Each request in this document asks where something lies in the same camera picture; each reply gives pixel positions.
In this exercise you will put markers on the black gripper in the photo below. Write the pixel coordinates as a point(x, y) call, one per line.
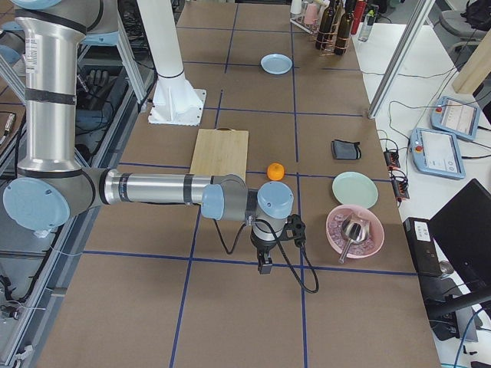
point(261, 248)

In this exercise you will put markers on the orange fruit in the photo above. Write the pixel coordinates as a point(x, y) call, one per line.
point(275, 171)

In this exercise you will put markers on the light blue plate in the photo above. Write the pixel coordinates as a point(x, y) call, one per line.
point(276, 64)

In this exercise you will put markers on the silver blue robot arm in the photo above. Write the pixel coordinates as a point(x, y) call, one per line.
point(52, 187)

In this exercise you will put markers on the light green plate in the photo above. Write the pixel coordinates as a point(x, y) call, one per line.
point(354, 188)

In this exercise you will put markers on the metal scoop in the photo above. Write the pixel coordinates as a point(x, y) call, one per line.
point(354, 230)

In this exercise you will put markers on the pink bowl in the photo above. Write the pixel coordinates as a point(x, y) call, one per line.
point(368, 247)

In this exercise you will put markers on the bamboo cutting board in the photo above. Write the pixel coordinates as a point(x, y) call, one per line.
point(220, 152)

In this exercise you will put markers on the folded grey cloth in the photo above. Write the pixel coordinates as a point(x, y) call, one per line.
point(346, 150)

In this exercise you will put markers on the orange black adapter lower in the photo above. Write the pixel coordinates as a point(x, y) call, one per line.
point(400, 188)

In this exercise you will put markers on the orange black adapter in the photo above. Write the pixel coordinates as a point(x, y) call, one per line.
point(392, 159)
point(400, 188)

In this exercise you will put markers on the black computer box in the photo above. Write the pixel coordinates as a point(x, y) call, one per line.
point(422, 247)

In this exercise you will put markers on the orange black adapter upper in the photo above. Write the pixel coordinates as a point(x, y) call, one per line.
point(392, 159)

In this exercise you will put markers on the black monitor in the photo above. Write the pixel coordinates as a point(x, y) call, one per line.
point(462, 231)

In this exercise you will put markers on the near teach pendant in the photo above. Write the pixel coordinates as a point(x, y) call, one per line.
point(436, 153)

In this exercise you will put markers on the teach pendant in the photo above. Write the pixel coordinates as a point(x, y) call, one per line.
point(455, 116)
point(436, 153)

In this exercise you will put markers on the far teach pendant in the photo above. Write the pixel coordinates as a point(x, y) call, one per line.
point(455, 116)

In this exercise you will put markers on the dark wine bottle left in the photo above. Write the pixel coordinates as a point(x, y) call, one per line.
point(325, 26)

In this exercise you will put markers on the dark wine bottle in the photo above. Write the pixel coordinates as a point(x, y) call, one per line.
point(325, 26)
point(344, 28)

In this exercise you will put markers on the dark wine bottle right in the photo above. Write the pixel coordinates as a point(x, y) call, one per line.
point(344, 28)

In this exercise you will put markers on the clear water bottle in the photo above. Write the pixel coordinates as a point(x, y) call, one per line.
point(367, 26)

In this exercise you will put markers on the pink cup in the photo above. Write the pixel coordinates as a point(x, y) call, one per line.
point(311, 14)

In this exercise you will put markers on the white cup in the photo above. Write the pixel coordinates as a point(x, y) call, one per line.
point(296, 7)

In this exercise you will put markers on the red bottle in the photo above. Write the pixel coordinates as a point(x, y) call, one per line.
point(357, 15)

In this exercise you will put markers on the wooden plank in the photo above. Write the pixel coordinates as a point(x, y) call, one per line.
point(476, 69)

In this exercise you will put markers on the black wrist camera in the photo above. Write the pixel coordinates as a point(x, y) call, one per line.
point(294, 230)

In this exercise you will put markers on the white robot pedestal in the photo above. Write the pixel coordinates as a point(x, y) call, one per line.
point(175, 101)

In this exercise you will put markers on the white wire cup rack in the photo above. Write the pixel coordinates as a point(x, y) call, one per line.
point(298, 21)

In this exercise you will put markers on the copper wire bottle rack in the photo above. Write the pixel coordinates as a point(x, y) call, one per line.
point(335, 28)

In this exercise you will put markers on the aluminium frame post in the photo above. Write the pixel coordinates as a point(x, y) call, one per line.
point(403, 47)

